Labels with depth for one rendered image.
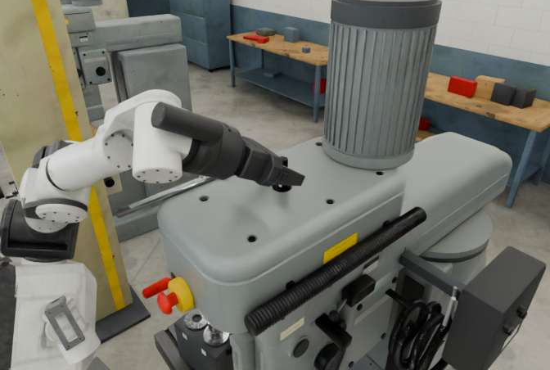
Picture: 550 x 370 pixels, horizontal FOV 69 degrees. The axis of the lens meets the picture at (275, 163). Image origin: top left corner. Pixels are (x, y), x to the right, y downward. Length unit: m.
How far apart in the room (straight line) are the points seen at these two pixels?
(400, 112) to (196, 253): 0.45
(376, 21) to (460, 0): 4.50
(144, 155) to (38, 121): 1.84
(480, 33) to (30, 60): 4.32
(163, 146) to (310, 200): 0.30
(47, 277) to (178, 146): 0.54
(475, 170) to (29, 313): 1.14
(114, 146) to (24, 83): 1.69
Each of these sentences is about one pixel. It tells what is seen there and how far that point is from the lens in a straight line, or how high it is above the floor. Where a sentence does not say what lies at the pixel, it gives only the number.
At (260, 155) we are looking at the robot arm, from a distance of 0.65.
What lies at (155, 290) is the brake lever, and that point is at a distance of 0.85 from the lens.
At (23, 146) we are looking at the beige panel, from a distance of 2.40.
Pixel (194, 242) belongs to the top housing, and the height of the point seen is 1.89.
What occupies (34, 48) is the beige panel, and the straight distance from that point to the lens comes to 2.28.
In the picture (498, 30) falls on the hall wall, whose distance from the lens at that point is 5.07.
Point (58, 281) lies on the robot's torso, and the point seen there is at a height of 1.65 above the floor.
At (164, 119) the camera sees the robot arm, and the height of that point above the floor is 2.10.
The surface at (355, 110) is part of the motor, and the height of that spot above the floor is 2.01.
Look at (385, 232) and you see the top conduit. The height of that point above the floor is 1.81.
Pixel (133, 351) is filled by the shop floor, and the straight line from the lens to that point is 2.98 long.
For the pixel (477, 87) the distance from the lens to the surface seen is 4.66.
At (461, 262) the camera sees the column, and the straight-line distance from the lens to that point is 1.26.
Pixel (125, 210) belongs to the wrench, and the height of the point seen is 1.90.
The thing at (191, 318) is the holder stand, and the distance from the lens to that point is 1.57.
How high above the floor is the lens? 2.30
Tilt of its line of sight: 29 degrees down
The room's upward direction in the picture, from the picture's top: straight up
